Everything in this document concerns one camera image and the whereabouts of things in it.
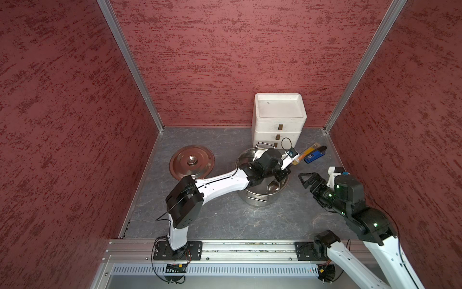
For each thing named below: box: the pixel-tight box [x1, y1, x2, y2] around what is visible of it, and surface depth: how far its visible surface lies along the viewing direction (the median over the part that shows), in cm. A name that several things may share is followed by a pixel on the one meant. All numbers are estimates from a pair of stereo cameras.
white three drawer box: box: [251, 93, 308, 150], surface depth 100 cm
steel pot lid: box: [169, 145, 216, 181], surface depth 104 cm
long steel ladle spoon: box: [267, 180, 281, 193], surface depth 90 cm
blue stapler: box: [303, 145, 328, 164], surface depth 106 cm
